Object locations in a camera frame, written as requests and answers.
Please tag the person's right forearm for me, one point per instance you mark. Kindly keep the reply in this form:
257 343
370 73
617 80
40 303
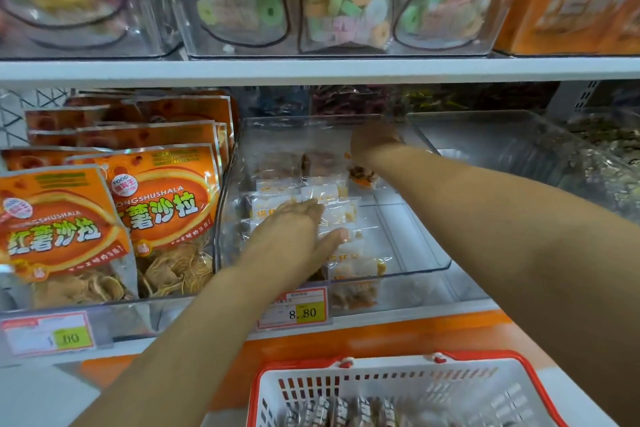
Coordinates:
520 251

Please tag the white yellow price tag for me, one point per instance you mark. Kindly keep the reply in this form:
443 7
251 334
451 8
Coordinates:
293 308
47 334

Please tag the person's left hand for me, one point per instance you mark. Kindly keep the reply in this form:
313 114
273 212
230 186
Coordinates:
290 247

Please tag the row of clear snacks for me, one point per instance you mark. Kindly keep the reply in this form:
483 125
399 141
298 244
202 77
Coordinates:
300 201

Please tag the orange shelf base panel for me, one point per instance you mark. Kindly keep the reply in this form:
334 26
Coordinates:
400 337

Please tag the person's left forearm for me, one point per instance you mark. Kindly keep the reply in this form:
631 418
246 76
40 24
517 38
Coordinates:
170 372

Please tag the white snack shelf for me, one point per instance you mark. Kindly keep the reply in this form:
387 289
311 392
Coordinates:
350 69

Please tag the person's right hand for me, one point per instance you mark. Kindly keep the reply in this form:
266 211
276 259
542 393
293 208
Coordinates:
375 146

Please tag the pile of small brown snacks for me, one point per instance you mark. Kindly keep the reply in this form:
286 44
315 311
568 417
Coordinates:
340 412

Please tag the orange label snack bag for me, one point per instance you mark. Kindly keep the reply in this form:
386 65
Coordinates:
580 11

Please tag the white red-rimmed shopping basket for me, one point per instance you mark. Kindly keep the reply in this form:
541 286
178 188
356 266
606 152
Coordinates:
270 382

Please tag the stack of orange packets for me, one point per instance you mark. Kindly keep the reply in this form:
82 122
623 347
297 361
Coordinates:
90 221

